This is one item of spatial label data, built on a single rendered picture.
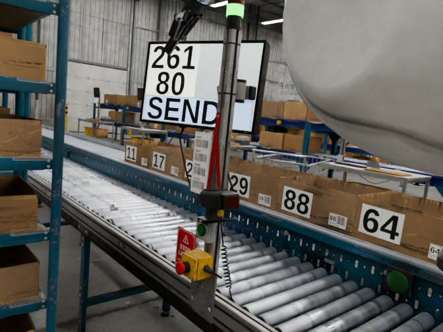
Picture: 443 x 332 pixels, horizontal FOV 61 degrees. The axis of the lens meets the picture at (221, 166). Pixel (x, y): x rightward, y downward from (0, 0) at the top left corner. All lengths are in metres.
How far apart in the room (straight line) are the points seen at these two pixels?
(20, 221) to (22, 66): 0.40
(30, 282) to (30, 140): 0.40
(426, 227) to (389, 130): 1.25
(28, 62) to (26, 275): 0.58
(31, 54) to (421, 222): 1.29
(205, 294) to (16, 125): 0.73
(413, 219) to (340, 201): 0.28
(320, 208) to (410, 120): 1.45
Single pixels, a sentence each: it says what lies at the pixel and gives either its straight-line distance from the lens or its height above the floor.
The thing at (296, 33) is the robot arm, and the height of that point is 1.34.
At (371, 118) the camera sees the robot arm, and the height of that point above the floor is 1.30.
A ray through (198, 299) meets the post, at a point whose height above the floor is 0.71.
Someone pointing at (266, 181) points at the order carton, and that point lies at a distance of 1.81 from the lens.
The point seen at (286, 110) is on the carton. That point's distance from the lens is 7.68.
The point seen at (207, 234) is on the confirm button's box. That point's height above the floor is 0.95.
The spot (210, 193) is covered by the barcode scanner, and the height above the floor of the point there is 1.08.
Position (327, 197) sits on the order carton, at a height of 1.01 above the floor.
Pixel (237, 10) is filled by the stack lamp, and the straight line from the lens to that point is 1.17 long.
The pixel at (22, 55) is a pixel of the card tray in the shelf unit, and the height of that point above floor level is 1.40.
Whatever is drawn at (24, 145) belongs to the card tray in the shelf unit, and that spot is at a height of 1.17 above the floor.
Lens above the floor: 1.30
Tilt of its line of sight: 7 degrees down
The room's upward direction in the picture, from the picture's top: 6 degrees clockwise
